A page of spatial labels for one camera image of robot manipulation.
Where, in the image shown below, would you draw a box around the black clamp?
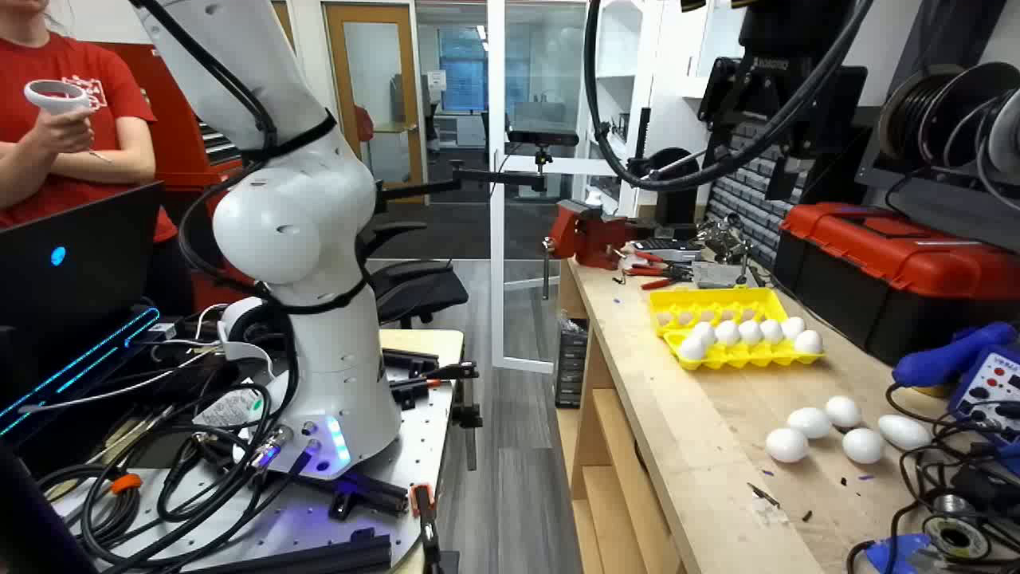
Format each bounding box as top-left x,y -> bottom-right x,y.
381,347 -> 484,416

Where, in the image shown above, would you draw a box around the thick black hanging cable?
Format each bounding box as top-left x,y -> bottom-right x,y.
582,0 -> 879,194

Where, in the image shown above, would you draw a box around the black laptop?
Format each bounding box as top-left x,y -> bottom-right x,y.
0,179 -> 167,360

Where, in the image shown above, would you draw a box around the white handheld controller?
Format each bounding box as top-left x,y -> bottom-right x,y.
22,73 -> 113,117

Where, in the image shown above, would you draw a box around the wooden door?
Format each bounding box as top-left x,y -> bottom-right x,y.
321,0 -> 431,191

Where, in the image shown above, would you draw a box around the thin black cable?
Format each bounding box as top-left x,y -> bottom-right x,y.
884,382 -> 1020,507
846,494 -> 965,574

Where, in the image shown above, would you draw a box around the person in red shirt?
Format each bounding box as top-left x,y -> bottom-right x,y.
0,0 -> 183,246

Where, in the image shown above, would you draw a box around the person's left forearm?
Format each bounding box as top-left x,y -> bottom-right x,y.
47,112 -> 160,191

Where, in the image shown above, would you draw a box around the small parts drawer cabinet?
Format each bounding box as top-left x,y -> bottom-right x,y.
706,147 -> 813,271

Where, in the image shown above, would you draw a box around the person's right forearm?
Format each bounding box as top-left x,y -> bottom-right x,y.
0,133 -> 62,212

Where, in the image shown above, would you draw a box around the black power strip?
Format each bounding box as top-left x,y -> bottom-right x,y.
552,324 -> 590,416

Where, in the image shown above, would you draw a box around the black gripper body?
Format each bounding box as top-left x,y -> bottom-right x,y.
741,0 -> 852,63

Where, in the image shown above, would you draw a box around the long black bar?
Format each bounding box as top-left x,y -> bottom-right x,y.
187,526 -> 395,574

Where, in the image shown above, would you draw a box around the round metal tip cleaner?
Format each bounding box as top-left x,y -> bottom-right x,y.
921,493 -> 994,565

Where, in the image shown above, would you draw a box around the red and black toolbox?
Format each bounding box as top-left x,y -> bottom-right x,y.
771,202 -> 1020,366

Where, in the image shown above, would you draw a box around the blue soldering station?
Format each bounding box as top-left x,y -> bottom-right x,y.
890,324 -> 1020,442

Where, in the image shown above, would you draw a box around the blue plastic wrapper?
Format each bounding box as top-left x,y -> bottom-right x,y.
861,533 -> 942,574

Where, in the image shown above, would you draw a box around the grey robot mounting table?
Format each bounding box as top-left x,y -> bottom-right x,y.
41,326 -> 471,574

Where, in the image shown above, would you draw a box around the white shelving unit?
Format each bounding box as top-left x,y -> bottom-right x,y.
590,0 -> 685,217

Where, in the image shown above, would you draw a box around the red handled pliers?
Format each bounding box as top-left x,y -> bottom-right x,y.
623,262 -> 678,294

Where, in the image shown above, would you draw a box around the black cable bundle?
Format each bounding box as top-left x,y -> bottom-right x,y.
41,392 -> 315,574

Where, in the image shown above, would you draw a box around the black case with blue edge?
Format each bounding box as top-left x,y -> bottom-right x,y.
0,303 -> 167,442

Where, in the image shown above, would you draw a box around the yellow plastic egg tray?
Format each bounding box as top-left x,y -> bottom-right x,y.
646,285 -> 829,378

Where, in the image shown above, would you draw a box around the white partition post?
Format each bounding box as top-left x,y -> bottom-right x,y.
484,0 -> 515,369

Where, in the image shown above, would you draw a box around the red bench vise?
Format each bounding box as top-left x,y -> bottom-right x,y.
547,202 -> 641,271

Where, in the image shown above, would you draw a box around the black office chair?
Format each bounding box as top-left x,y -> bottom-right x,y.
356,217 -> 471,328

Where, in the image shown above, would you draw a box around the black filament spools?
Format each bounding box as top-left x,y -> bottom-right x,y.
879,61 -> 1020,189

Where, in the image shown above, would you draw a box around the person's right hand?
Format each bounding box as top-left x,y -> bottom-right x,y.
28,107 -> 104,159

